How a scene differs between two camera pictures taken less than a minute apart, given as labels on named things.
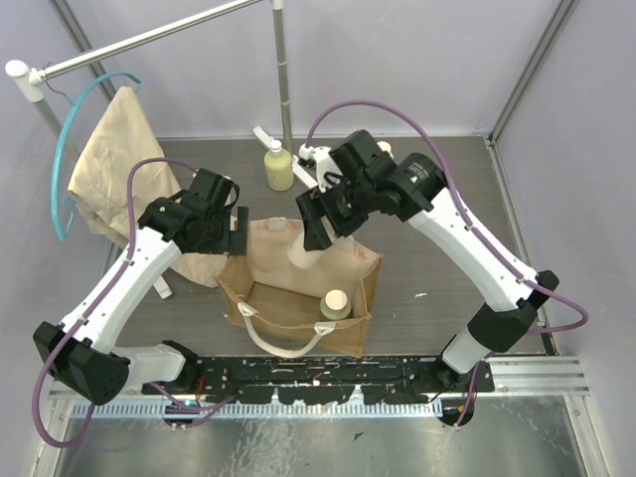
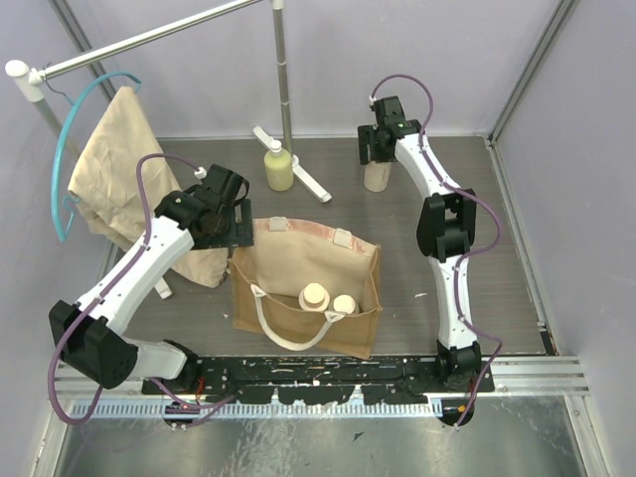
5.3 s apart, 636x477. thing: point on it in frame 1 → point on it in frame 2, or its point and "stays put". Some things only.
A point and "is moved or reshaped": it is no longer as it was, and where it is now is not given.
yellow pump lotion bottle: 279,168 stays put
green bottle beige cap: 335,305 is moved or reshaped
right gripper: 314,204 → 365,137
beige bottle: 305,258 → 314,297
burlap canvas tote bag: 292,309 is moved or reshaped
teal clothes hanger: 63,234 stays put
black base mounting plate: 394,380 stays put
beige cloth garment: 116,139 stays put
